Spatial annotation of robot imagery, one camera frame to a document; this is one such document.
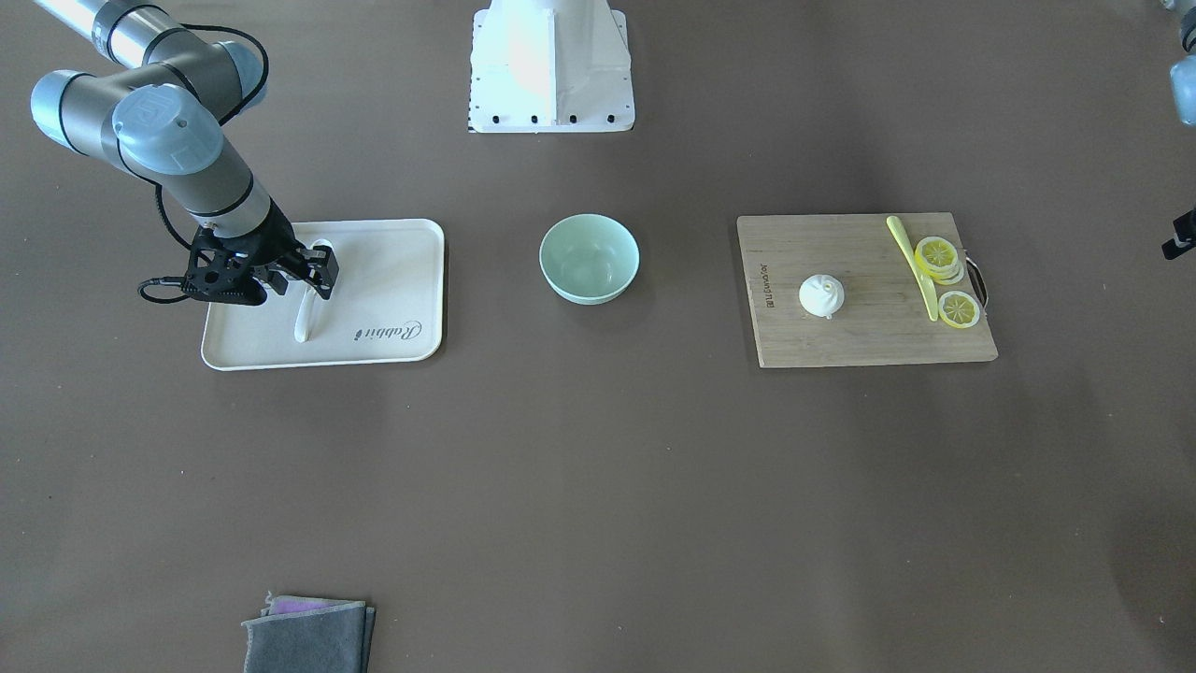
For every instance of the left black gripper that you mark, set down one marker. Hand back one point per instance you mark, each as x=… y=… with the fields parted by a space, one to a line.
x=1180 y=236

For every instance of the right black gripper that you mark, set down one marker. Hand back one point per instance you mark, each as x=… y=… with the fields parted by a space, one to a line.
x=279 y=245

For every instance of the white ceramic soup spoon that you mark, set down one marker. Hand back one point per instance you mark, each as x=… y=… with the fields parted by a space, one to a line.
x=305 y=317

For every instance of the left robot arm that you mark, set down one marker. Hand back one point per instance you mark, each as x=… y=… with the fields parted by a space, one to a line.
x=1182 y=77

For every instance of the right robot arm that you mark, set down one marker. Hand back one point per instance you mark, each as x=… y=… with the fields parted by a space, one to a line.
x=162 y=119

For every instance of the mint green bowl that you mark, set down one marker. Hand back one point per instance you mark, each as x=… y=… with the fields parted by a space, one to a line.
x=589 y=258

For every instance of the cream rabbit serving tray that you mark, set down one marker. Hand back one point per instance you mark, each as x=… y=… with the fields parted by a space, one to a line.
x=387 y=305

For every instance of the lower lemon slice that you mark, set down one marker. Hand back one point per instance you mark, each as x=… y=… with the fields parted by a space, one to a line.
x=959 y=310

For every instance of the lemon slice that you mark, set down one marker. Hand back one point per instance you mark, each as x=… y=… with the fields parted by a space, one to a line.
x=940 y=260
x=959 y=310

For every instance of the upper lemon slice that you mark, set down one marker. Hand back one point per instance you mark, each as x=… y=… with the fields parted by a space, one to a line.
x=940 y=260

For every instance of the yellow plastic knife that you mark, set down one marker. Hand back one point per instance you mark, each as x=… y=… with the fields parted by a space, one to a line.
x=925 y=284

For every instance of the wooden cutting board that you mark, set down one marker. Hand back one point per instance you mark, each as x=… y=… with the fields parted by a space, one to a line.
x=883 y=320

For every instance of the grey folded cloth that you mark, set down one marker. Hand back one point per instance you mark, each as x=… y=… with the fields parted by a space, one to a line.
x=309 y=634

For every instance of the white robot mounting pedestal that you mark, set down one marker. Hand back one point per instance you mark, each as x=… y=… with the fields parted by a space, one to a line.
x=562 y=67

